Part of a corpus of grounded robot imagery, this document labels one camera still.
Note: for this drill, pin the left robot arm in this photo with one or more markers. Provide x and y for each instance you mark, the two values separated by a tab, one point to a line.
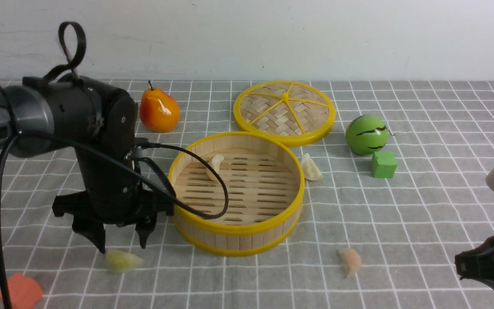
82	113

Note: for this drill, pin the bamboo steamer tray yellow rim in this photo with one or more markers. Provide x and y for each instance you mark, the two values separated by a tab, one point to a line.
265	184

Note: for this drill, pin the green toy watermelon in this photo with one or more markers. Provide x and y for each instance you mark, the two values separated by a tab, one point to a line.
367	134

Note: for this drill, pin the green foam cube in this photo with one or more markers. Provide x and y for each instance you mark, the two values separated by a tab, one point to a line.
383	165

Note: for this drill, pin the cream dumpling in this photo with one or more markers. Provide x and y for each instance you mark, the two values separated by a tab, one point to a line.
215	164

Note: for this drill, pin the woven bamboo steamer lid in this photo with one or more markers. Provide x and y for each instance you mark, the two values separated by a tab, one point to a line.
292	113

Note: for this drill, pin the orange toy pear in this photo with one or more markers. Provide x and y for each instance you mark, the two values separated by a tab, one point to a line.
158	111

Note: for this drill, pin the green dumpling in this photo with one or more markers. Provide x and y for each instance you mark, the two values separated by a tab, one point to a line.
122	262

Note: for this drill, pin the white dumpling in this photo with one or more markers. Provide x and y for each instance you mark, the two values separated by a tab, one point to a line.
310	169

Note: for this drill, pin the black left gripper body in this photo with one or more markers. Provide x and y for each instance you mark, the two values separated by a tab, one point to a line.
113	195

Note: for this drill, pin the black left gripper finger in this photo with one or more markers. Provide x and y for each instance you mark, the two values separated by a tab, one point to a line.
144	227
92	230

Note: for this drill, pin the pink dumpling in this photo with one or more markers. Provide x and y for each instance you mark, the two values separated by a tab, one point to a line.
351	262

